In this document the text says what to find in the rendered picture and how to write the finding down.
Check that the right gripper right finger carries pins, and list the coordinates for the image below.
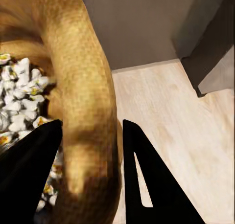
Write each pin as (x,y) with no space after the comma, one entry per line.
(170,203)

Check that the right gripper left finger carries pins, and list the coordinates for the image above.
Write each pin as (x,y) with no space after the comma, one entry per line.
(24,170)

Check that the popcorn bag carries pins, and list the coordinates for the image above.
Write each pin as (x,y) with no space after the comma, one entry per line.
(58,38)

